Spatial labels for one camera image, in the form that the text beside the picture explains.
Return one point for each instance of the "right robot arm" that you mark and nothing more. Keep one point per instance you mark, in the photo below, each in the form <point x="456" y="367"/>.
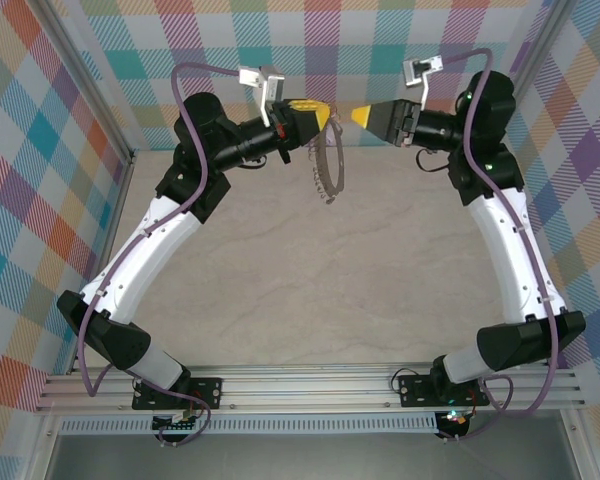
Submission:
<point x="515" y="260"/>

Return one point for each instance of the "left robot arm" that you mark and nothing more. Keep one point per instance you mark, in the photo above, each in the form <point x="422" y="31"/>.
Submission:
<point x="140" y="250"/>

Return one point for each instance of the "grey metal shelf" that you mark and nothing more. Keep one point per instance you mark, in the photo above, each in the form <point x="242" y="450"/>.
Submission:
<point x="305" y="460"/>

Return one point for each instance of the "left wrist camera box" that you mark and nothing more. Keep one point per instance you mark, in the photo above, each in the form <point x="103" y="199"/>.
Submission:
<point x="272" y="85"/>

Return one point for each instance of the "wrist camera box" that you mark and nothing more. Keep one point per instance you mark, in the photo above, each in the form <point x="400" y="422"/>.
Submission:
<point x="272" y="85"/>
<point x="415" y="72"/>

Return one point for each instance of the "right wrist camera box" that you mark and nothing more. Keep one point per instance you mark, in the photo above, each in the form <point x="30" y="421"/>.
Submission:
<point x="415" y="72"/>

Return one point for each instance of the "aluminium corner post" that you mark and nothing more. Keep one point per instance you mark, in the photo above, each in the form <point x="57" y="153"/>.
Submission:
<point x="70" y="30"/>
<point x="540" y="30"/>

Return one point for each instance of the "aluminium side rail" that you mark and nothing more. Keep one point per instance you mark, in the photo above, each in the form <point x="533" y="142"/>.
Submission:
<point x="111" y="225"/>

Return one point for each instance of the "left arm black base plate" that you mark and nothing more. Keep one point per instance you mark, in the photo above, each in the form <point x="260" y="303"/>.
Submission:
<point x="210" y="392"/>

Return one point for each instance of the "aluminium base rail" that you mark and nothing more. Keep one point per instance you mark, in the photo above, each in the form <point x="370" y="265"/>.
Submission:
<point x="305" y="387"/>

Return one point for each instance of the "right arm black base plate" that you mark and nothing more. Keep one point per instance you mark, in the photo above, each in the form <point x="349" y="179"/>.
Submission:
<point x="415" y="392"/>

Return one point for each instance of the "aluminium frame leg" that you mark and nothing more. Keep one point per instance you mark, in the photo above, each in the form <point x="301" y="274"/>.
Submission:
<point x="42" y="450"/>
<point x="577" y="445"/>

